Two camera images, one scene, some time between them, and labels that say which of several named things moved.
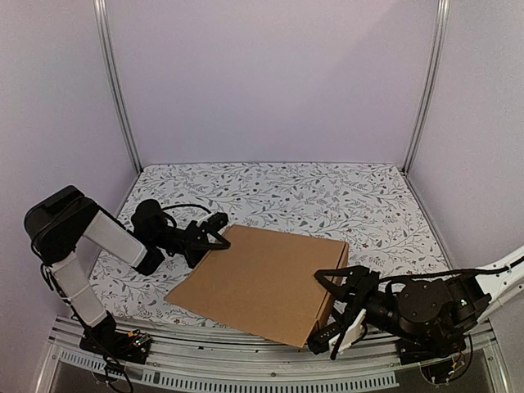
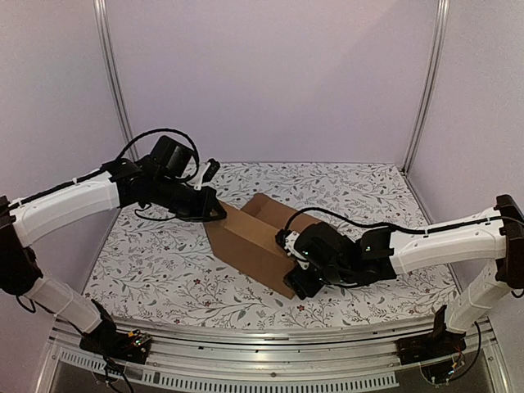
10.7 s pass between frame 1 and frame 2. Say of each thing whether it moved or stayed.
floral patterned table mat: stayed
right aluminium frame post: stayed
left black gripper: moved
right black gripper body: moved
